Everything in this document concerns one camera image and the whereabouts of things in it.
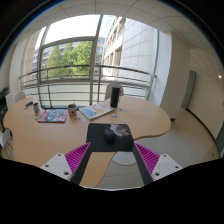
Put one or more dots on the metal balcony railing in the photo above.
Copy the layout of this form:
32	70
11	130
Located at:
73	66

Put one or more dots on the red and blue magazine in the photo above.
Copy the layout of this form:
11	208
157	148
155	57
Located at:
52	115

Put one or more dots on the dark marker pen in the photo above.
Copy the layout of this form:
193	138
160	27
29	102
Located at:
28	104

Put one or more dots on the grey door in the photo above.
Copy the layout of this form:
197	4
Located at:
189	90

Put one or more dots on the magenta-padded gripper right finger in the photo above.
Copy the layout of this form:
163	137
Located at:
165	166

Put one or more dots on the round grey table base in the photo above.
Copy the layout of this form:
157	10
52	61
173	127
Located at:
124	158

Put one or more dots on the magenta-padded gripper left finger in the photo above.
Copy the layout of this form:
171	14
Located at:
56	165

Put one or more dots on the printed mug with plant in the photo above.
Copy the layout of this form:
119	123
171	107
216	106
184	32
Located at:
72	110

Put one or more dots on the black cylindrical bottle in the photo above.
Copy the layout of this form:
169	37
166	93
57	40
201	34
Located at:
115	97

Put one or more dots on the black mouse pad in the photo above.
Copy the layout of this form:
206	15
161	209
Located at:
96	138

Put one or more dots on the white chair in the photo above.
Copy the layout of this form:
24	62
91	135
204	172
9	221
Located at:
19	96
108	91

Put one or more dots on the light blue illustrated booklet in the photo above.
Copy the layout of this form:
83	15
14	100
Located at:
96	110

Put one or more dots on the black computer mouse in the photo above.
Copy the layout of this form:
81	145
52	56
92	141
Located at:
109	136

